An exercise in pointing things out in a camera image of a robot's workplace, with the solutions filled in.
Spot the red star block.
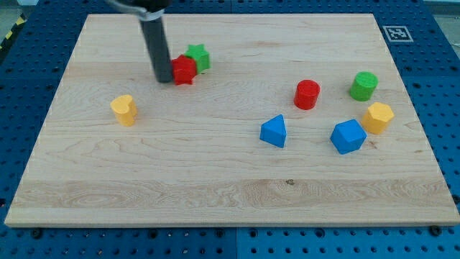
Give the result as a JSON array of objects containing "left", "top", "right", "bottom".
[{"left": 172, "top": 55, "right": 197, "bottom": 86}]

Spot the black robot arm end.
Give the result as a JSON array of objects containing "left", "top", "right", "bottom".
[{"left": 127, "top": 0, "right": 172, "bottom": 12}]

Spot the green star block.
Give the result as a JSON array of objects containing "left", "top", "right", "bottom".
[{"left": 185, "top": 44, "right": 211, "bottom": 73}]

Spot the light wooden board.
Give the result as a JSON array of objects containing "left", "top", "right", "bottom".
[{"left": 5, "top": 14, "right": 459, "bottom": 228}]

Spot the blue triangle block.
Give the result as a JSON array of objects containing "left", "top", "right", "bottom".
[{"left": 259, "top": 114, "right": 287, "bottom": 148}]

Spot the red cylinder block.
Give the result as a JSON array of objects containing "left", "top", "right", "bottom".
[{"left": 293, "top": 79, "right": 321, "bottom": 110}]

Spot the yellow heart block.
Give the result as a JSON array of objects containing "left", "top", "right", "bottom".
[{"left": 110, "top": 94, "right": 137, "bottom": 127}]

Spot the blue pentagon block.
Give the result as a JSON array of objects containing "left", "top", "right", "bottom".
[{"left": 330, "top": 119, "right": 367, "bottom": 155}]

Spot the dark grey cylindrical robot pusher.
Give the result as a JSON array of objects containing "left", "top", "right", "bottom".
[{"left": 140, "top": 17, "right": 173, "bottom": 83}]

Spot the green cylinder block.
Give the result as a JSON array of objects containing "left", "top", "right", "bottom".
[{"left": 349, "top": 71, "right": 379, "bottom": 101}]

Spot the yellow hexagon block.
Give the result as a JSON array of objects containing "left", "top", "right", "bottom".
[{"left": 362, "top": 102, "right": 395, "bottom": 135}]

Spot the white fiducial marker tag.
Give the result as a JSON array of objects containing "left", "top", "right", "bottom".
[{"left": 383, "top": 25, "right": 413, "bottom": 42}]

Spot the grey cable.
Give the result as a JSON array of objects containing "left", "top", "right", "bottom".
[{"left": 105, "top": 0, "right": 165, "bottom": 22}]

